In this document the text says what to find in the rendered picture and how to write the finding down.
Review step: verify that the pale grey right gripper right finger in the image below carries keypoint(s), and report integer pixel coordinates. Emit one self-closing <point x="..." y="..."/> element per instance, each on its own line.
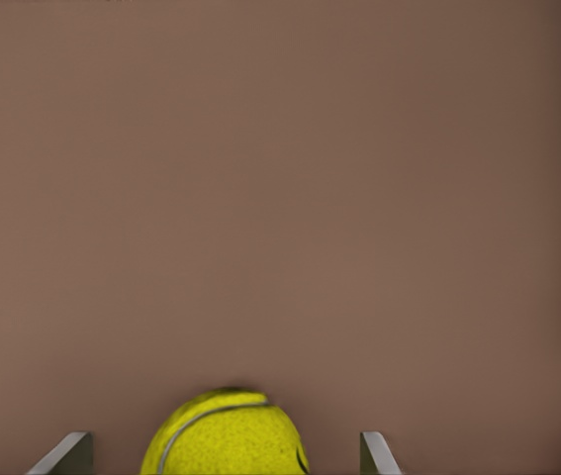
<point x="375" y="456"/>

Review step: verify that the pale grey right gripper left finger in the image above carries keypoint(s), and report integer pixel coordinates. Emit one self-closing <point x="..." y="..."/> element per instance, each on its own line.
<point x="69" y="457"/>

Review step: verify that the yellow tennis ball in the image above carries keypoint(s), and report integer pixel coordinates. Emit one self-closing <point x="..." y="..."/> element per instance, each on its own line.
<point x="233" y="438"/>

